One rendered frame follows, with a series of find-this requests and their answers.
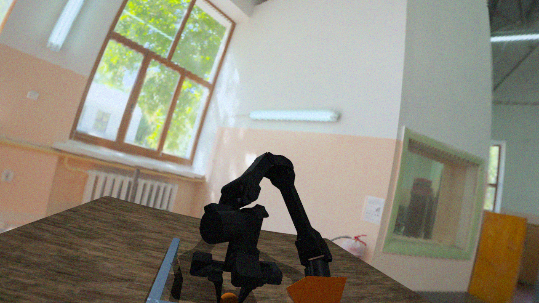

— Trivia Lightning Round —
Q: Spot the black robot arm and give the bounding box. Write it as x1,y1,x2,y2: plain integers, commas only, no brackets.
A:
199,152,333,290

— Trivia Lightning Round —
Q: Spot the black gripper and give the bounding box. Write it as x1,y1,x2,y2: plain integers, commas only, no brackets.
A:
190,240,283,303

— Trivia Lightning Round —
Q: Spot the orange ball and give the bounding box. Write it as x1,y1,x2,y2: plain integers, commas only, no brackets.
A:
220,292,238,303

